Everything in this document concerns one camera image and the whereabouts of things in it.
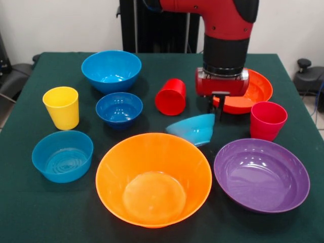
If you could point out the straight-walled teal blue bowl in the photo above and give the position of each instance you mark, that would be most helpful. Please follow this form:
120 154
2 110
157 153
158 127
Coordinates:
50 152

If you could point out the small light blue bowl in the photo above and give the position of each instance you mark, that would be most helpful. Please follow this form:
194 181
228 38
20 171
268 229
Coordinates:
195 129

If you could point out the shallow red-orange bowl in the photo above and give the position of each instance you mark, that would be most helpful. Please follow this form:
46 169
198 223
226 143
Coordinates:
258 88

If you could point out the yellow cup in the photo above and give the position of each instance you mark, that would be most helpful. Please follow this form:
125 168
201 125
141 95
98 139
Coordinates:
62 114

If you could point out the red cup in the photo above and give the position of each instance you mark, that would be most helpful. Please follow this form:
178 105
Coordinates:
169 101

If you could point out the large orange bowl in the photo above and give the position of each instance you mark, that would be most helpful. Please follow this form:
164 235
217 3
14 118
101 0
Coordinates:
152 164

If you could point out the pink-red cup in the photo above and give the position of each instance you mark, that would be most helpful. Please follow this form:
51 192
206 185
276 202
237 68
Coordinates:
265 126

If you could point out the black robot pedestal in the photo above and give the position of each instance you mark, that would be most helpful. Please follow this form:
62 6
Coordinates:
157 33

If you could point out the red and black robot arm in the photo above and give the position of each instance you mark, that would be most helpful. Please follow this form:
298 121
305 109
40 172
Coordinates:
225 30

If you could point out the shallow purple bowl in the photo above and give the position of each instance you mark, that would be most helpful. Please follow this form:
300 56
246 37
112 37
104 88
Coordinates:
260 177

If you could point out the small dark blue bowl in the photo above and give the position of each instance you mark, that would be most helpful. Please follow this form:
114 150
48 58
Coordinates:
119 108

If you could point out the large blue bowl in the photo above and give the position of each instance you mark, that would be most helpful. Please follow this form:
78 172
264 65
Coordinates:
111 65

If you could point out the black chair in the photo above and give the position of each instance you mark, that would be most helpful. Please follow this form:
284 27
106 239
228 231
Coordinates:
14 78

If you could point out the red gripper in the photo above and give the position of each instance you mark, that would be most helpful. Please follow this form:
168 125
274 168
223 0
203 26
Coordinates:
220 86

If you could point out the black table clamp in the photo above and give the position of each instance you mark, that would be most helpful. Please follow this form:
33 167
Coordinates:
35 58

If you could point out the black base with knob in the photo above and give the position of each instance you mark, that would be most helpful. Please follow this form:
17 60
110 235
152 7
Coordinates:
307 76

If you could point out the dark green tablecloth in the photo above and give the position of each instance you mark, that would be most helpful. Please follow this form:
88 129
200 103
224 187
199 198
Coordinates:
63 215

